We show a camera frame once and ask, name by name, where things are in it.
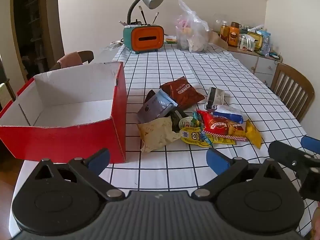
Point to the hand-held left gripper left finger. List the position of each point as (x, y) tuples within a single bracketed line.
[(98, 160)]

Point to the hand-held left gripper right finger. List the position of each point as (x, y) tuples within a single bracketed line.
[(217, 161)]

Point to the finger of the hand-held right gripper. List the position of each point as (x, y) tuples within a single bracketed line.
[(287, 155), (311, 143)]

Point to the yellow cartoon snack packet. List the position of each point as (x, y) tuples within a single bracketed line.
[(193, 137)]

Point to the red snack packet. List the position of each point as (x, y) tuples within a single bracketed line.
[(217, 126)]

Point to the mustard yellow snack packet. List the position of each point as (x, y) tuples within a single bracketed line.
[(253, 135)]

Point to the red cardboard box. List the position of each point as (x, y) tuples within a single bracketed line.
[(62, 141)]

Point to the green candy wrapper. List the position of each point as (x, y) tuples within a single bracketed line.
[(197, 121)]

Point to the white and blue snack packet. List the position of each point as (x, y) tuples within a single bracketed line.
[(230, 113)]

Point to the small jelly cup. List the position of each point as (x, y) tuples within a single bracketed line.
[(185, 123)]

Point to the dark green snack packet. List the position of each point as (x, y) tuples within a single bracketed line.
[(178, 116)]

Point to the silver snack packet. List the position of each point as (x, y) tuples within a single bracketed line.
[(215, 97)]

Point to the beige snack packet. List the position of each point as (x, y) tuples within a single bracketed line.
[(157, 133)]

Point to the brown cookie packet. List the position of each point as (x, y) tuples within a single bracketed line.
[(182, 92)]

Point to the grey-blue snack packet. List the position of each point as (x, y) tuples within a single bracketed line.
[(155, 107)]

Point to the dark brown snack packet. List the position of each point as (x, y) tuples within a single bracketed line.
[(149, 95)]

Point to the wooden slat-back chair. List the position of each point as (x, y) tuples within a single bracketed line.
[(292, 85)]

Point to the white sideboard cabinet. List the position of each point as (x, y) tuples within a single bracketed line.
[(265, 66)]

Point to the white checkered tablecloth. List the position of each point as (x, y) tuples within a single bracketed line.
[(225, 65)]

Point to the pink towel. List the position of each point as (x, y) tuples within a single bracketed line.
[(70, 60)]

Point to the wooden chair with towel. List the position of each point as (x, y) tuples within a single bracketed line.
[(87, 56)]

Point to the clear water bottle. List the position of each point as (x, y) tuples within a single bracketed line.
[(266, 45)]

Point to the small clear dish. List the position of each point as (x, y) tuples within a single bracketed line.
[(115, 45)]

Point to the green and yellow container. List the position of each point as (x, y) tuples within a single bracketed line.
[(255, 41)]

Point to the white plastic pouch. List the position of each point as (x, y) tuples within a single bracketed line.
[(245, 42)]

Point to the brown paper bag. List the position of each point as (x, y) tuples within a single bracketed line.
[(217, 40)]

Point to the orange bottle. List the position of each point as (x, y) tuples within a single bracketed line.
[(234, 35)]

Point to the clear plastic bag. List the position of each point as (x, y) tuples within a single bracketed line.
[(192, 35)]

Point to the yellow bottle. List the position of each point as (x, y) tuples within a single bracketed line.
[(224, 31)]

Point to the flat colourful packet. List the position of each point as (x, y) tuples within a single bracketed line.
[(170, 39)]

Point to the teal and orange tissue box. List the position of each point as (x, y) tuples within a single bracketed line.
[(146, 38)]

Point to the clear glass jar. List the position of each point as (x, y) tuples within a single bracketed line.
[(219, 20)]

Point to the dark storage shelf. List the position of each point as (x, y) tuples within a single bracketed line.
[(32, 30)]

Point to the dark paintbrush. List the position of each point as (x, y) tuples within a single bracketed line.
[(142, 15)]

